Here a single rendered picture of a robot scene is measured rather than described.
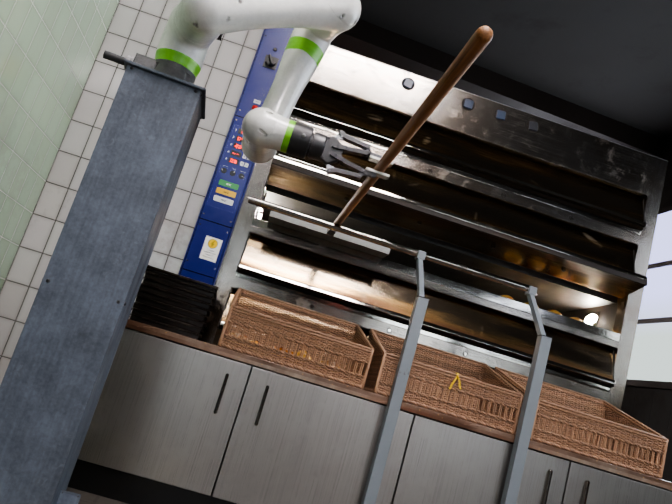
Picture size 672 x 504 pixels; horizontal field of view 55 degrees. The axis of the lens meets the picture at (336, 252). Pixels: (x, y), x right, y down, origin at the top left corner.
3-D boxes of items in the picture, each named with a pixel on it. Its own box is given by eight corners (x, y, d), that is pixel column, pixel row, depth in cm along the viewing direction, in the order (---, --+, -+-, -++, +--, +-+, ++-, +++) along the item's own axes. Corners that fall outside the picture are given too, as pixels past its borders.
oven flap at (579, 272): (271, 162, 279) (266, 184, 297) (647, 285, 293) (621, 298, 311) (272, 157, 280) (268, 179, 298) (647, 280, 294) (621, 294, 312)
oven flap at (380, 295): (237, 271, 283) (249, 235, 293) (610, 387, 297) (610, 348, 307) (238, 267, 279) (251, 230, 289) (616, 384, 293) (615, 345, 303)
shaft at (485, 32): (493, 43, 104) (497, 26, 104) (475, 36, 103) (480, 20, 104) (336, 232, 271) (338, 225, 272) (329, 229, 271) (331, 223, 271)
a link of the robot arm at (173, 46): (160, 49, 169) (184, -13, 173) (147, 67, 183) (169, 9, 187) (205, 72, 175) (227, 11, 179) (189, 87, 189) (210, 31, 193)
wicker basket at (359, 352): (217, 348, 274) (237, 286, 280) (342, 385, 280) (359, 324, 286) (215, 345, 227) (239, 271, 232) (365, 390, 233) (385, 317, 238)
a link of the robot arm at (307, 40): (316, -7, 196) (348, 17, 200) (298, 9, 207) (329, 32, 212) (293, 41, 191) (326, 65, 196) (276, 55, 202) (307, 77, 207)
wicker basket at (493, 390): (351, 388, 280) (368, 327, 285) (473, 425, 284) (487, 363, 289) (371, 392, 232) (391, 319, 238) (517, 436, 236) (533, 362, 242)
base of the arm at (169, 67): (97, 53, 169) (105, 33, 170) (105, 77, 183) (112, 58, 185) (193, 88, 173) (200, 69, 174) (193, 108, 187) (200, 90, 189)
